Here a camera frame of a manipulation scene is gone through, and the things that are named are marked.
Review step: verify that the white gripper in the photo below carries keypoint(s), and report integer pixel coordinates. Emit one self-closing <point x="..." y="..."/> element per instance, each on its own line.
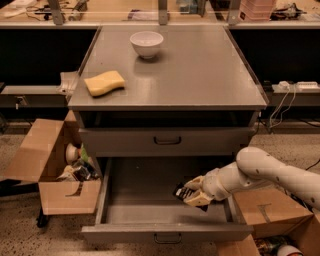
<point x="212" y="185"/>

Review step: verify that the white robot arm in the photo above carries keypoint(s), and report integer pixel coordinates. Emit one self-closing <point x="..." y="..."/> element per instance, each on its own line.
<point x="251" y="169"/>

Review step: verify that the grey top drawer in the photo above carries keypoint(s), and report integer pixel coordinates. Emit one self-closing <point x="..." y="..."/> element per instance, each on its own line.
<point x="145" y="142"/>

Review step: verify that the open grey middle drawer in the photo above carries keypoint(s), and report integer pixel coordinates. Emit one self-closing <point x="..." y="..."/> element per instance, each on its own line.
<point x="137" y="204"/>

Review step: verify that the grey drawer cabinet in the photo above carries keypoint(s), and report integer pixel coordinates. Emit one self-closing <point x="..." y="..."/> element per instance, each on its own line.
<point x="197" y="80"/>

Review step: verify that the right cardboard box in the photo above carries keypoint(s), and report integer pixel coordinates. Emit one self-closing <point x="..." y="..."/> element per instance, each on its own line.
<point x="272" y="213"/>

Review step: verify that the cardboard box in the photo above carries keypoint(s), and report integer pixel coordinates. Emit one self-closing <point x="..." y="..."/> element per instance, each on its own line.
<point x="41" y="158"/>
<point x="272" y="213"/>

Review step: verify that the yellow sponge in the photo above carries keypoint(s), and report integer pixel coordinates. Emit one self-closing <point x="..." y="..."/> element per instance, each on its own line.
<point x="104" y="83"/>

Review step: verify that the white power strip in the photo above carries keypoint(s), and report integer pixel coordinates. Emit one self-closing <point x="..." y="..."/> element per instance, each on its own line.
<point x="299" y="87"/>

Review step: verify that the white ceramic bowl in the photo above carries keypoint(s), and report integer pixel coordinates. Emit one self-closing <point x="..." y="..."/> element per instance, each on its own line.
<point x="146" y="43"/>

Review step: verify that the left cardboard box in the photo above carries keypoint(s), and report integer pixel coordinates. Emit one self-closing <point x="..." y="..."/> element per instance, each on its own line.
<point x="41" y="158"/>

